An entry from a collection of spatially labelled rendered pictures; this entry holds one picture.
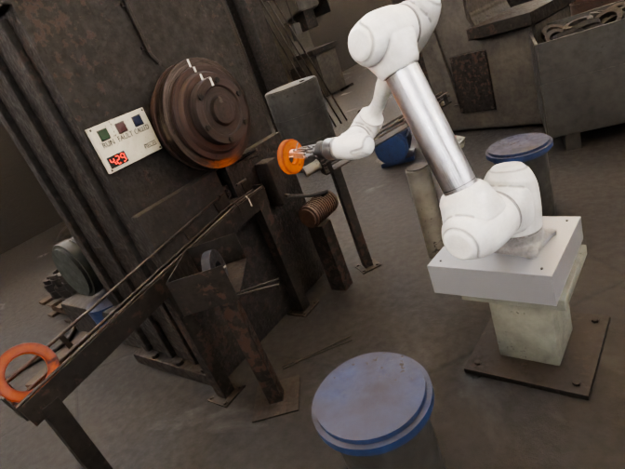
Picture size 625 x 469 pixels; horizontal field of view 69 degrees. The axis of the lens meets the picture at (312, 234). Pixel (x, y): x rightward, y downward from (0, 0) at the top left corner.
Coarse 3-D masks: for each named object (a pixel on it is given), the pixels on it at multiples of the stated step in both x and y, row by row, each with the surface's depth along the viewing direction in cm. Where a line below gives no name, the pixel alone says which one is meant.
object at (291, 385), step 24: (216, 240) 171; (192, 264) 172; (240, 264) 171; (168, 288) 149; (192, 288) 149; (216, 288) 149; (240, 288) 156; (192, 312) 153; (240, 312) 169; (240, 336) 172; (264, 360) 179; (264, 384) 182; (288, 384) 193; (264, 408) 185; (288, 408) 181
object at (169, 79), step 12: (192, 60) 188; (204, 60) 193; (168, 72) 186; (180, 72) 184; (228, 72) 203; (168, 84) 179; (156, 96) 182; (168, 96) 179; (156, 108) 182; (168, 108) 179; (168, 120) 179; (168, 132) 180; (180, 144) 183; (180, 156) 190; (192, 156) 188; (240, 156) 208
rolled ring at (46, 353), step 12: (12, 348) 144; (24, 348) 145; (36, 348) 147; (48, 348) 149; (0, 360) 141; (48, 360) 148; (0, 372) 140; (48, 372) 147; (0, 384) 139; (12, 396) 140; (24, 396) 141
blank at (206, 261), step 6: (204, 252) 154; (210, 252) 152; (216, 252) 157; (204, 258) 151; (210, 258) 151; (216, 258) 156; (222, 258) 162; (204, 264) 149; (210, 264) 149; (216, 264) 158; (222, 264) 160; (204, 270) 149; (228, 276) 162
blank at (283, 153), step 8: (280, 144) 197; (288, 144) 198; (296, 144) 201; (280, 152) 195; (288, 152) 198; (280, 160) 196; (288, 160) 198; (296, 160) 203; (288, 168) 198; (296, 168) 202
